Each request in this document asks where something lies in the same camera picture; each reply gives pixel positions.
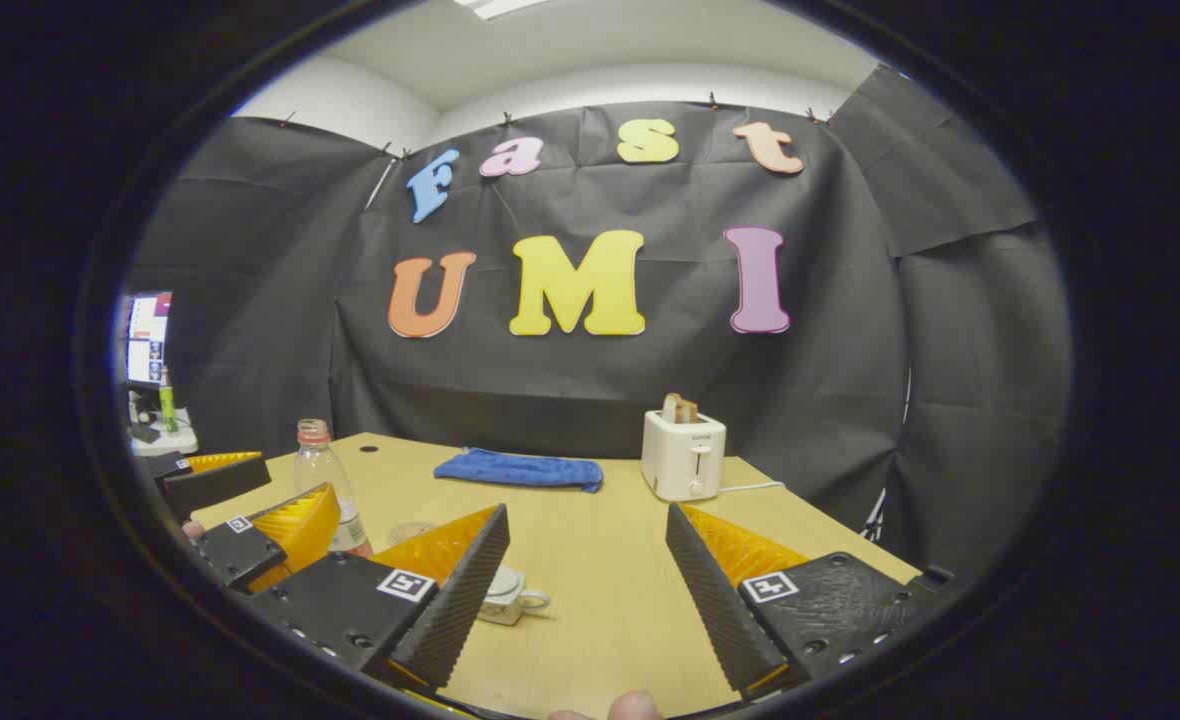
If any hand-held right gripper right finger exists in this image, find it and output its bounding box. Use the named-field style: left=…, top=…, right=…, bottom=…
left=665, top=503, right=956, bottom=701

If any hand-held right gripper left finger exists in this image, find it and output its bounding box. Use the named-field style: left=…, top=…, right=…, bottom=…
left=250, top=503, right=511, bottom=696

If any white ceramic teacup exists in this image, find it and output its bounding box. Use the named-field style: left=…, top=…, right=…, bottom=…
left=478, top=566, right=552, bottom=627

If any clear plastic water bottle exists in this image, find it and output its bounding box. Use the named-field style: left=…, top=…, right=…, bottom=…
left=295, top=419, right=372, bottom=558

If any white side table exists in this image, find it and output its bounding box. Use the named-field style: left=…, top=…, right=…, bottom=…
left=128, top=405, right=199, bottom=458

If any white toaster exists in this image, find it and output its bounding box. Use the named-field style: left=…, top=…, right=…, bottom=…
left=641, top=408, right=728, bottom=502

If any blue cloth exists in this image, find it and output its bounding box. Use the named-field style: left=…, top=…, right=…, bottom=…
left=434, top=447, right=605, bottom=494

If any computer monitor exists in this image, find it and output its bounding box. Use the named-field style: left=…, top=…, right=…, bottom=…
left=122, top=291, right=174, bottom=393

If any ceiling light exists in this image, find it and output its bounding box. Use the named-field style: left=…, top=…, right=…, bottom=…
left=453, top=0, right=551, bottom=21

